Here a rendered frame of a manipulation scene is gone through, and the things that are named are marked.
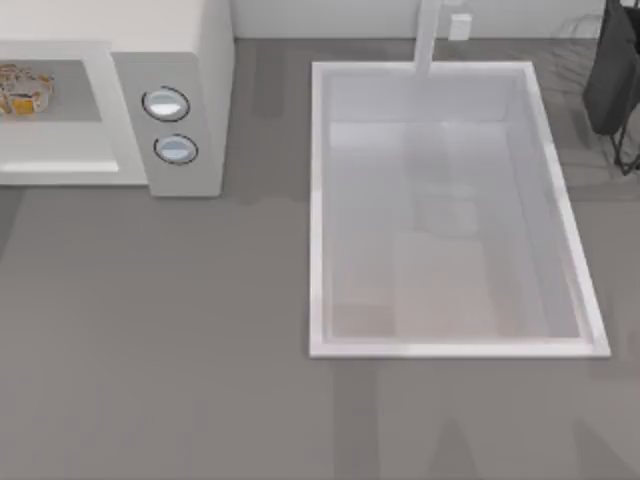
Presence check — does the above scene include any white sink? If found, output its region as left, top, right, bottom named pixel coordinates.
left=308, top=60, right=612, bottom=360

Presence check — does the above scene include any round microwave knob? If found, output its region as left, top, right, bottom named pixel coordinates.
left=153, top=133, right=200, bottom=166
left=141, top=86, right=192, bottom=123

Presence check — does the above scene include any pale microwave oven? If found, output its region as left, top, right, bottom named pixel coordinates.
left=0, top=0, right=235, bottom=199

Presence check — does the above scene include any tall white tap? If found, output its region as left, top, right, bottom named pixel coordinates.
left=412, top=0, right=464, bottom=78

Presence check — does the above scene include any brown and yellow bread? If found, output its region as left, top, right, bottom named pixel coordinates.
left=0, top=62, right=56, bottom=117

